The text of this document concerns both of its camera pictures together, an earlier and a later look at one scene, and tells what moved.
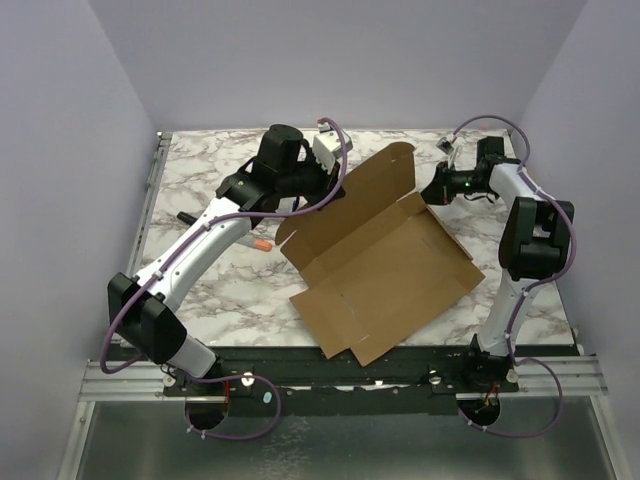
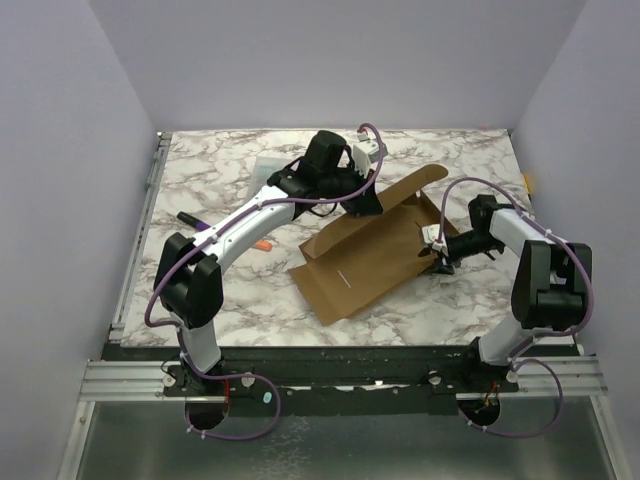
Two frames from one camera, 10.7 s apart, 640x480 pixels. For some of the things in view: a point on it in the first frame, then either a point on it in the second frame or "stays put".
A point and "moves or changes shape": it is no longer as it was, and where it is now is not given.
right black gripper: (435, 185) → (442, 256)
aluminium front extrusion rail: (555, 378) stays put
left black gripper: (328, 181) → (365, 204)
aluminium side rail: (160, 153) stays put
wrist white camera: (445, 145) → (430, 235)
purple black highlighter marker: (186, 218) stays put
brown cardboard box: (374, 255) moves or changes shape
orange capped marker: (256, 243) stays put
